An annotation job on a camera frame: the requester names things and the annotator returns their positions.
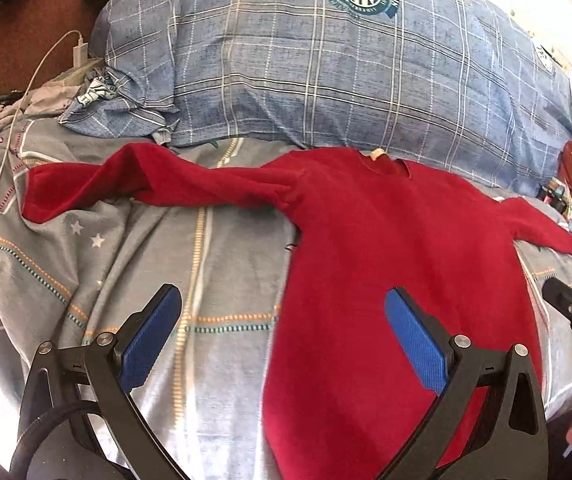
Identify black braided cable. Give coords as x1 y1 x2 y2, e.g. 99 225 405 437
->
7 398 103 480

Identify white charger cable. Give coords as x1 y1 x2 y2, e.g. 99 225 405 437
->
0 29 86 256

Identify red knit sweater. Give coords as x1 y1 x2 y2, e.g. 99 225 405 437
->
22 143 572 479

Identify white charger plug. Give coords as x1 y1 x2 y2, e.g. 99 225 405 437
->
72 38 88 68

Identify grey patterned bed sheet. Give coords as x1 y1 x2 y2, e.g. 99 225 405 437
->
0 87 572 479

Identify blue plaid pillow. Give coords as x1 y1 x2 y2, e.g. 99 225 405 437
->
60 0 572 195

